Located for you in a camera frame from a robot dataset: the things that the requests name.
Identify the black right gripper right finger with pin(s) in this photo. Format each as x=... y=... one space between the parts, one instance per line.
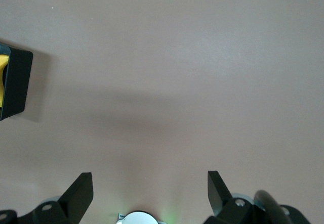
x=220 y=201

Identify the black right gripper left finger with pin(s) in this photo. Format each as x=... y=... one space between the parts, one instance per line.
x=73 y=201

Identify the brown table mat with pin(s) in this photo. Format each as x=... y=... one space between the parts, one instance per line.
x=162 y=57

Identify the yellow banana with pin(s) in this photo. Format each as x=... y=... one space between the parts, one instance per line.
x=3 y=59

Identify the black plastic box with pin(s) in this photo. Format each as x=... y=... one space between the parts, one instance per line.
x=17 y=82

